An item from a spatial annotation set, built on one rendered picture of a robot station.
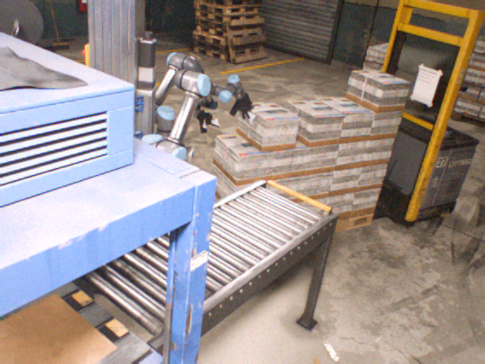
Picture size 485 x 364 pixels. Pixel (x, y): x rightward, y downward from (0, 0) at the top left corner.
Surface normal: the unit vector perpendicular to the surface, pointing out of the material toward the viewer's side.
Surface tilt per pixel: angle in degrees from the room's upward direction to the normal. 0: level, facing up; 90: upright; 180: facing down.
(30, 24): 90
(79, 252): 90
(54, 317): 0
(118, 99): 90
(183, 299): 90
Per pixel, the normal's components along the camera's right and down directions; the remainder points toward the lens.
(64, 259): 0.77, 0.36
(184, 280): -0.62, 0.29
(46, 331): 0.11, -0.89
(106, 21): -0.01, 0.44
